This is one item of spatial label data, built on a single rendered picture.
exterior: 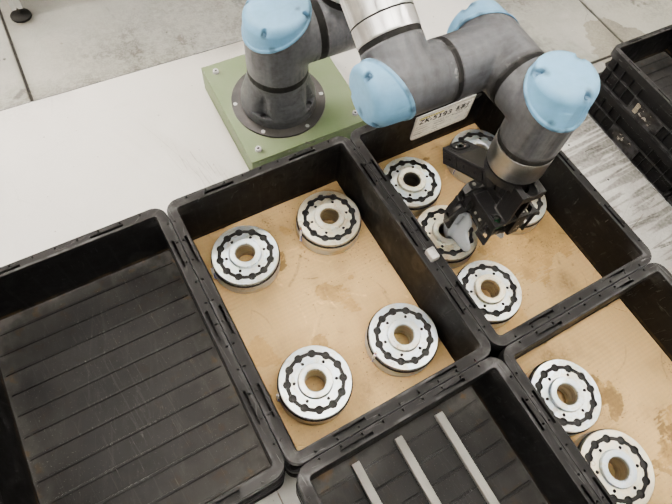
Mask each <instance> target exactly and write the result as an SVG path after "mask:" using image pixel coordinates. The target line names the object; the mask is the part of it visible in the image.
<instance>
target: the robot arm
mask: <svg viewBox="0 0 672 504"><path fill-rule="evenodd" d="M241 33H242V38H243V41H244V50H245V59H246V68H247V72H246V75H245V78H244V81H243V84H242V87H241V94H240V95H241V104H242V108H243V110H244V112H245V113H246V115H247V116H248V117H249V118H250V119H251V120H252V121H254V122H255V123H257V124H259V125H261V126H264V127H267V128H271V129H287V128H292V127H295V126H297V125H299V124H301V123H303V122H304V121H306V120H307V119H308V118H309V117H310V116H311V114H312V113H313V111H314V109H315V105H316V90H315V86H314V84H313V81H312V79H311V76H310V74H309V71H308V67H309V63H312V62H315V61H318V60H321V59H324V58H328V57H331V56H334V55H337V54H340V53H343V52H346V51H349V50H352V49H355V48H357V51H358V53H359V56H360V59H361V61H360V63H358V64H356V65H355V66H354V67H353V68H352V69H351V72H350V75H349V88H350V90H351V93H352V95H351V98H352V101H353V104H354V106H355V109H356V111H357V112H358V114H359V116H360V117H361V118H362V120H363V121H364V122H365V123H367V124H368V125H370V126H372V127H375V128H382V127H386V126H389V125H392V124H395V123H398V122H401V121H408V120H411V119H412V118H414V116H417V115H419V114H422V113H425V112H427V111H430V110H433V109H435V108H438V107H440V106H443V105H446V104H449V103H451V102H455V101H457V100H460V99H463V98H465V97H468V96H471V95H473V94H476V93H479V92H481V91H483V92H485V93H486V95H487V96H488V97H489V98H490V100H491V101H492V102H493V103H494V105H495V106H497V107H498V108H499V109H500V110H501V112H502V113H503V114H504V116H505V118H504V120H503V122H502V124H501V126H500V127H499V129H498V131H497V133H496V135H495V137H494V139H493V140H492V142H491V144H490V146H489V148H488V150H487V149H485V148H482V147H480V146H478V145H476V144H473V143H471V142H469V141H466V140H463V141H457V142H454V143H452V144H451V145H449V146H446V147H443V164H445V165H447V166H449V167H451V168H453V169H455V170H457V171H459V172H461V173H463V174H464V175H466V176H468V177H470V178H472V179H474V180H472V181H470V182H468V183H467V184H466V185H464V187H463V188H462V189H461V191H460V192H459V193H458V195H456V196H455V198H454V200H453V201H452V202H451V203H450V204H449V205H448V207H447V208H446V210H445V213H444V219H443V221H444V235H445V237H446V238H452V239H453V240H454V241H455V242H456V243H457V245H458V246H459V247H460V248H461V249H462V250H463V251H465V252H468V251H469V250H470V241H469V237H468V231H469V229H470V228H471V226H472V220H473V222H474V223H475V225H476V228H477V230H476V232H475V234H476V235H477V237H478V239H479V240H480V242H481V243H482V245H485V244H486V242H487V241H488V240H489V238H490V237H491V236H492V235H494V234H495V235H497V236H498V237H499V238H503V237H504V232H505V234H506V235H509V234H511V233H513V232H516V231H517V230H518V228H519V227H520V229H521V230H524V229H525V227H526V226H527V225H528V224H529V222H530V221H531V220H532V219H533V217H534V216H535V215H536V214H537V212H538V211H537V209H536V208H535V206H534V205H533V203H532V202H531V201H533V200H535V199H538V198H541V197H542V196H543V195H544V194H545V193H546V190H545V188H544V187H543V185H542V184H541V183H540V181H539V180H538V179H539V178H541V176H542V175H543V174H544V172H545V171H546V169H547V168H548V167H549V165H550V164H551V163H552V161H553V160H554V158H555V157H556V155H557V154H558V153H559V151H560V150H561V149H562V147H563V146H564V145H565V143H566V142H567V140H568V139H569V138H570V136H571V135H572V134H573V132H574V131H575V129H577V128H578V127H579V126H580V125H581V124H582V123H583V121H584V120H585V118H586V116H587V113H588V110H589V109H590V107H591V106H592V104H593V103H594V101H595V100H596V98H597V96H598V94H599V91H600V78H599V75H598V73H597V71H596V69H595V68H594V66H593V65H592V64H591V63H590V62H589V61H588V60H586V59H580V58H578V57H577V56H576V54H575V53H573V52H569V51H563V50H556V51H550V52H547V53H544V52H543V50H542V49H541V48H540V47H539V46H538V45H537V44H536V43H535V42H534V40H533V39H532V38H531V37H530V36H529V35H528V34H527V33H526V32H525V30H524V29H523V28H522V27H521V26H520V24H519V22H518V20H517V19H516V18H515V17H514V16H513V15H512V14H510V13H508V12H507V11H506V10H505V9H503V8H502V7H501V6H500V5H499V4H498V3H497V2H496V1H494V0H477V1H474V2H472V3H470V5H469V6H468V8H467V9H465V10H464V9H462V10H461V11H460V12H459V13H458V14H457V15H456V16H455V17H454V19H453V20H452V22H451V23H450V25H449V27H448V30H447V33H446V34H444V35H441V36H438V37H435V38H431V39H428V40H426V37H425V34H424V31H423V30H422V27H421V22H420V19H419V16H418V14H417V11H416V8H415V5H414V2H413V0H247V1H246V4H245V5H244V8H243V11H242V27H241ZM526 209H527V211H528V212H527V211H526ZM470 215H471V216H472V218H471V216H470ZM530 215H531V216H530ZM528 216H530V217H529V218H528V220H527V221H526V222H525V223H524V221H525V219H526V218H527V217H528ZM484 233H485V235H487V237H486V238H485V237H484V235H483V234H484Z"/></svg>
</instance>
